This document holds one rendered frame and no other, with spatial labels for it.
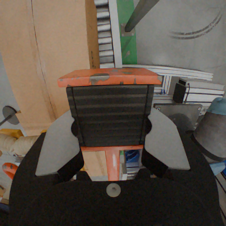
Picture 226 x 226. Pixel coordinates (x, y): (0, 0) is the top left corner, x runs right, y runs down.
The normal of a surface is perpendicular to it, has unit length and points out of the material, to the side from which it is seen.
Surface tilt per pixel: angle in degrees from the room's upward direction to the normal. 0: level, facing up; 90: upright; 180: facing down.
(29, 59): 0
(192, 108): 0
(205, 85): 0
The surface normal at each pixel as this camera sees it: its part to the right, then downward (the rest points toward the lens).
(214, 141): -0.79, 0.16
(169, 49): 0.03, 0.49
